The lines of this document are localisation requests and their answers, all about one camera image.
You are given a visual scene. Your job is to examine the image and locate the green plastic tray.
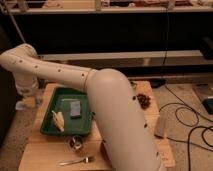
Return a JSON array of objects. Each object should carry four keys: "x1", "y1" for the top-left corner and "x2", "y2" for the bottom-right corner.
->
[{"x1": 40, "y1": 87, "x2": 92, "y2": 136}]

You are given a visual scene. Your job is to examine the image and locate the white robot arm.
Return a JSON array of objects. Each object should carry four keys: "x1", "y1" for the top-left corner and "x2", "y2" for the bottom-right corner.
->
[{"x1": 0, "y1": 44, "x2": 166, "y2": 171}]

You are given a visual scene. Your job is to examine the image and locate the metal shelf rack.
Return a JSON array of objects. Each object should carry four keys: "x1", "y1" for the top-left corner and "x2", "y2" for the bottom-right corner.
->
[{"x1": 0, "y1": 0, "x2": 213, "y2": 72}]

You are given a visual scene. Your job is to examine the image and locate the blue sponge block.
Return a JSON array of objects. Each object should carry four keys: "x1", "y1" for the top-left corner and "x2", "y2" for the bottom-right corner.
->
[{"x1": 70, "y1": 101, "x2": 81, "y2": 118}]

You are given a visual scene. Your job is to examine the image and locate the bunch of dark grapes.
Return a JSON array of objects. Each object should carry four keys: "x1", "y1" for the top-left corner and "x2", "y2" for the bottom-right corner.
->
[{"x1": 137, "y1": 94, "x2": 151, "y2": 109}]

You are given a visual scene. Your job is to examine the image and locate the translucent grey towel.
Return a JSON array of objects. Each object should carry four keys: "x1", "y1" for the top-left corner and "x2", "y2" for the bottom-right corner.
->
[{"x1": 15, "y1": 97, "x2": 43, "y2": 111}]

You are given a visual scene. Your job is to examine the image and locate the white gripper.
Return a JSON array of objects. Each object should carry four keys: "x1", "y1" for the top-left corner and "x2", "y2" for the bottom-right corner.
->
[{"x1": 16, "y1": 81, "x2": 38, "y2": 97}]

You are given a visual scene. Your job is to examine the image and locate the grey rectangular block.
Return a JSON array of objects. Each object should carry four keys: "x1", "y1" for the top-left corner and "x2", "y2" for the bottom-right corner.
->
[{"x1": 154, "y1": 113, "x2": 168, "y2": 139}]

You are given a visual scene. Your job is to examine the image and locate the silver fork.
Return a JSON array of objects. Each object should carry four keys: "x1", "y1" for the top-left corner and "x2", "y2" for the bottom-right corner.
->
[{"x1": 59, "y1": 156, "x2": 93, "y2": 166}]

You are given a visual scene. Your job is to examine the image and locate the black floor cables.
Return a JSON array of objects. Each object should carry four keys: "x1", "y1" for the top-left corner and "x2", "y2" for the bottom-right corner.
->
[{"x1": 159, "y1": 84, "x2": 213, "y2": 171}]

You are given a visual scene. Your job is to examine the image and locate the peeled banana piece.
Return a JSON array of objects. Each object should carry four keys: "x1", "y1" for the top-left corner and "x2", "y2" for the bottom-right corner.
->
[{"x1": 53, "y1": 111, "x2": 64, "y2": 132}]

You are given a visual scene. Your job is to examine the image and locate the wooden board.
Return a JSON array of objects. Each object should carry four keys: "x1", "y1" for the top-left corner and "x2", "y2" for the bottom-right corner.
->
[{"x1": 18, "y1": 81, "x2": 175, "y2": 171}]

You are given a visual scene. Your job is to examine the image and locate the small metal cup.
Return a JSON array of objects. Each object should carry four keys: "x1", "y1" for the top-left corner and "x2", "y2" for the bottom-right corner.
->
[{"x1": 69, "y1": 135, "x2": 83, "y2": 150}]

